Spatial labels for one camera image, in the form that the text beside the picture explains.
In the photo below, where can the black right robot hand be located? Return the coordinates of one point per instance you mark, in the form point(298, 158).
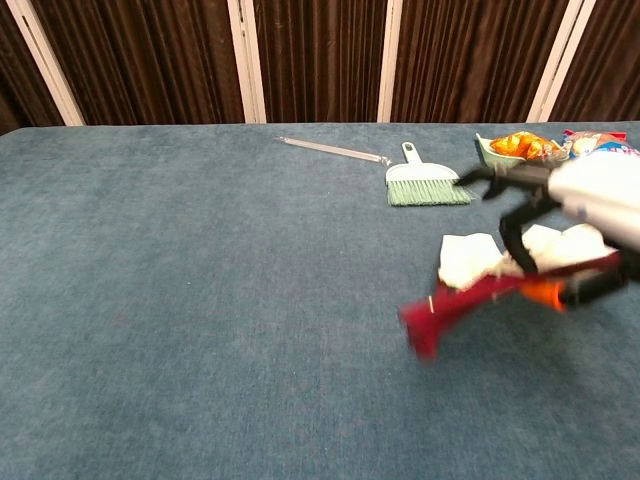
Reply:
point(520, 177)

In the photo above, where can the red-ribbed paper folding fan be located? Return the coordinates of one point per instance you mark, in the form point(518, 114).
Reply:
point(450, 305)

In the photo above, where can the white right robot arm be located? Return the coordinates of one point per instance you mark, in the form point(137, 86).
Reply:
point(600, 190)

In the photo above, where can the green mini hand broom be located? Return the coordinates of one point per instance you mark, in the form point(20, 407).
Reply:
point(422, 176)

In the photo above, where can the orange crumpled snack wrapper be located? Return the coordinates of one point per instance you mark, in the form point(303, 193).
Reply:
point(520, 146)

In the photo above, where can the green mini dustpan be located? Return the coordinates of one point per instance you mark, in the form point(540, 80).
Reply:
point(487, 154)

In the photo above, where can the blue and red snack bag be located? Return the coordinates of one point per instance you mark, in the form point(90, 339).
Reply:
point(582, 144)

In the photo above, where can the clear glass rod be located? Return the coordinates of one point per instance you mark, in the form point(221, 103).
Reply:
point(330, 149)

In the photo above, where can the blue velvet table cover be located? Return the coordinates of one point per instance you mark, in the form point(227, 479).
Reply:
point(200, 300)

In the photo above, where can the brown pleated curtain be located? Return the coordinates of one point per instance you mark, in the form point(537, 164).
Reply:
point(150, 60)

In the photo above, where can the white frame post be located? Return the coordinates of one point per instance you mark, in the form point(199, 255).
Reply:
point(560, 65)
point(390, 60)
point(248, 65)
point(47, 65)

